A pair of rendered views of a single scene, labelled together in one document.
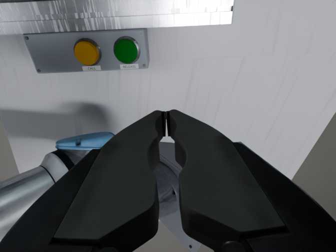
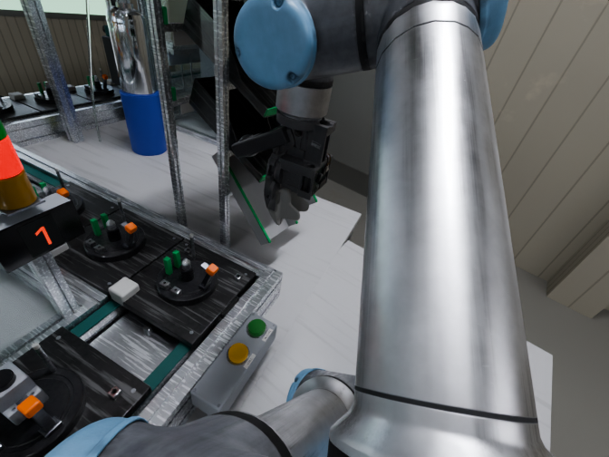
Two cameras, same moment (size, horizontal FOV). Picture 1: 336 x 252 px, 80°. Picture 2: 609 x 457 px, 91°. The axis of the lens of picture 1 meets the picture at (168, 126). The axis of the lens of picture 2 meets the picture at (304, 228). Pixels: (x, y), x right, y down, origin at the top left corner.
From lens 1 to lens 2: 0.54 m
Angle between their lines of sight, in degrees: 67
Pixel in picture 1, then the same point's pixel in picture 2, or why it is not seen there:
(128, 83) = (283, 381)
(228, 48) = (301, 297)
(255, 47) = (310, 285)
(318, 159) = not seen: hidden behind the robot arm
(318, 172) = (540, 340)
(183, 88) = (314, 339)
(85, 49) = (236, 349)
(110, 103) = not seen: hidden behind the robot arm
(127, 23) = (242, 317)
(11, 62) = not seen: outside the picture
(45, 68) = (222, 398)
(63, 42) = (219, 364)
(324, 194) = (588, 342)
